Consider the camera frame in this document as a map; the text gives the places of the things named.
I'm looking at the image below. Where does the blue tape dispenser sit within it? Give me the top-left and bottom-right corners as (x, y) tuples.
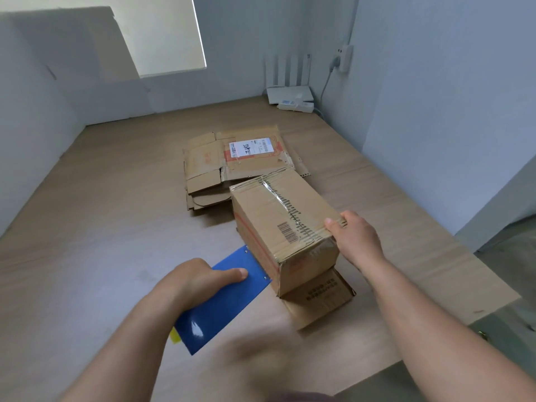
(173, 245), (272, 357)

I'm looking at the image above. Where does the person's left forearm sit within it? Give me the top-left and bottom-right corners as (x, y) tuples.
(60, 288), (179, 402)

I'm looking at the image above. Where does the white power strip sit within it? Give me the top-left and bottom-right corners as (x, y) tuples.
(276, 100), (315, 114)

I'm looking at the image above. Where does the grey power cable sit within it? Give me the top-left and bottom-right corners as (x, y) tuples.
(314, 55), (341, 118)

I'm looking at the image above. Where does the red-printed cardboard box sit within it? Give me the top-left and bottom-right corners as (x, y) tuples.
(229, 166), (357, 332)

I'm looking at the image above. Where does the person's right hand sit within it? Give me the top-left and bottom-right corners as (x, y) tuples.
(324, 210), (387, 274)

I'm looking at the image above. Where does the person's right forearm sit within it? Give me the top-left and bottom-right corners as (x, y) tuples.
(365, 256), (536, 402)

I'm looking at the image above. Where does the white router with antennas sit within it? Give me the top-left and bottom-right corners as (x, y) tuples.
(264, 52), (314, 106)

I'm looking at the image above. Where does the bright window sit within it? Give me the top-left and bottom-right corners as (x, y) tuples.
(0, 0), (208, 79)

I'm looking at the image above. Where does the stack of cardboard boxes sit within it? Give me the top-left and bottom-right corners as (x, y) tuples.
(184, 147), (312, 212)

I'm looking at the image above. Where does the person's left hand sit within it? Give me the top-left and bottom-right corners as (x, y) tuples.
(151, 258), (250, 315)

